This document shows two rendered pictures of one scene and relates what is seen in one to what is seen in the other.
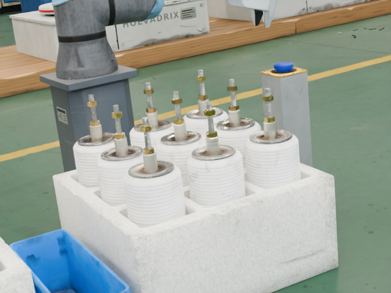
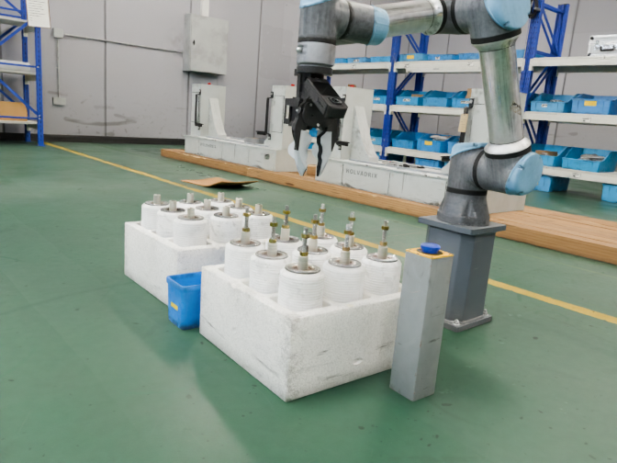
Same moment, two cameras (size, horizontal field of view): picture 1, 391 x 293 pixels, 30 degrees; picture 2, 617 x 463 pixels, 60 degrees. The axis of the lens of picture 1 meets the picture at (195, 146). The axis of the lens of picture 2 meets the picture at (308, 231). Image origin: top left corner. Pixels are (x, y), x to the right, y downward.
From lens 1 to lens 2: 1.58 m
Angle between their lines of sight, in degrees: 76
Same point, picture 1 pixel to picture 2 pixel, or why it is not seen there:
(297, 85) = (419, 267)
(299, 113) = (416, 295)
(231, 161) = (256, 260)
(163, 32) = not seen: outside the picture
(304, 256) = (265, 366)
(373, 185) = (501, 446)
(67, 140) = not seen: hidden behind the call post
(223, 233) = (230, 300)
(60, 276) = not seen: hidden behind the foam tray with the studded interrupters
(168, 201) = (228, 261)
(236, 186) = (256, 280)
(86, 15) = (455, 173)
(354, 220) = (392, 422)
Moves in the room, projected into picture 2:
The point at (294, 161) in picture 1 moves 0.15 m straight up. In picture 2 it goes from (287, 291) to (293, 220)
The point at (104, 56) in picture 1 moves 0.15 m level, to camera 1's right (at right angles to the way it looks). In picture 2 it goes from (457, 208) to (483, 220)
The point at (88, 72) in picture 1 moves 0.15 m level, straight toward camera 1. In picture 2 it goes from (441, 216) to (394, 215)
